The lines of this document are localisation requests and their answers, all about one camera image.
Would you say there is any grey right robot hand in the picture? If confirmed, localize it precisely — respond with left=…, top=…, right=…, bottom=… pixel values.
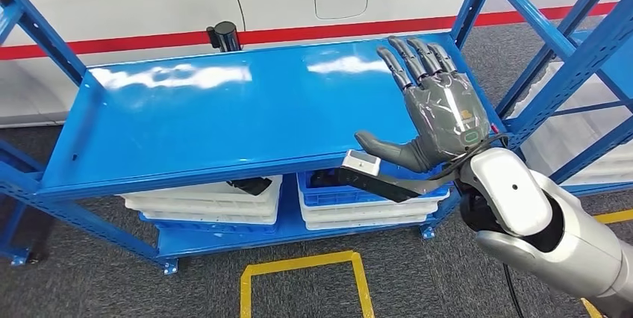
left=354, top=35, right=491, bottom=174

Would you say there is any small black part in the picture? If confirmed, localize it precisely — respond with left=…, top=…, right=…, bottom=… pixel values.
left=226, top=177, right=273, bottom=197

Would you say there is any blue metal shelf rack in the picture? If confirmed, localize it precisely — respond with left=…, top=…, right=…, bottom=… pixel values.
left=0, top=0, right=633, bottom=277

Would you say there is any blue plastic bin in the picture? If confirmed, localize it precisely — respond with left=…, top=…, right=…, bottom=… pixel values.
left=296, top=162, right=449, bottom=208

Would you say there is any red barrier belt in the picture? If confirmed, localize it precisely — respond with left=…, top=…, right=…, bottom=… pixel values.
left=0, top=1, right=619, bottom=61

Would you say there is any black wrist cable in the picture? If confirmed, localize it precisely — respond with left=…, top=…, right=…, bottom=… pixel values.
left=430, top=125, right=511, bottom=181

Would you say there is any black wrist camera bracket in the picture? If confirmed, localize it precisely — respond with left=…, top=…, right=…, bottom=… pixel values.
left=338, top=164, right=464, bottom=204

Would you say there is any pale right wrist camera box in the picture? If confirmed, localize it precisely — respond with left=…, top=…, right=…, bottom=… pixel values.
left=342, top=149, right=381, bottom=177

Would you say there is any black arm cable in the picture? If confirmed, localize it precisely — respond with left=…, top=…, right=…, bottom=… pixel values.
left=502, top=262, right=526, bottom=318

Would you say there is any black stanchion post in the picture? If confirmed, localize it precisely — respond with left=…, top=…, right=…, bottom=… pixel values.
left=206, top=21, right=242, bottom=53

